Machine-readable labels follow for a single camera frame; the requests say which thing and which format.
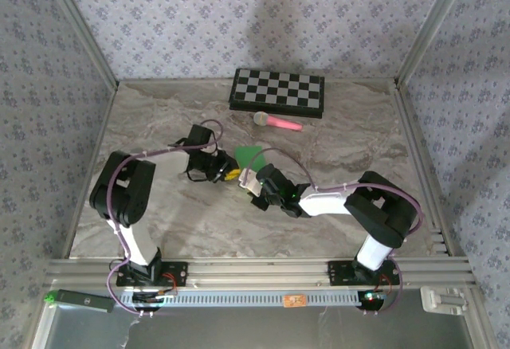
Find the green cloth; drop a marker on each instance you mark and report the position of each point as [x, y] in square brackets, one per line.
[251, 158]

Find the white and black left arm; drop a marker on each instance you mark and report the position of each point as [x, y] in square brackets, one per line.
[125, 189]

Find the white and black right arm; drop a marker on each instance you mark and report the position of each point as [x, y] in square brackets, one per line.
[378, 213]

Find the grey metal sheet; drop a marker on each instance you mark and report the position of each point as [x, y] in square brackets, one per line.
[259, 329]

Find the pink toy microphone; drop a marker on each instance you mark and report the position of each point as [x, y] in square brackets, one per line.
[279, 122]

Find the black and grey chessboard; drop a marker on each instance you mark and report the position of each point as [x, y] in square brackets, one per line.
[277, 90]

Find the orange sticker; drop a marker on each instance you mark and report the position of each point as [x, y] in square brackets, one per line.
[295, 301]

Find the white latch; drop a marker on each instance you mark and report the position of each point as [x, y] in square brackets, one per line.
[438, 301]

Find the black bar with green end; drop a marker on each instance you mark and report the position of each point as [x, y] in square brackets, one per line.
[83, 300]

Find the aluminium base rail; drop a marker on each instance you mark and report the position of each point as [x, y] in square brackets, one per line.
[259, 273]

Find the aluminium side rail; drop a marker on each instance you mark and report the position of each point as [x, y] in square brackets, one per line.
[422, 165]
[79, 209]

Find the aluminium corner post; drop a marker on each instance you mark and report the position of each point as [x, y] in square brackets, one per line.
[85, 38]
[432, 26]

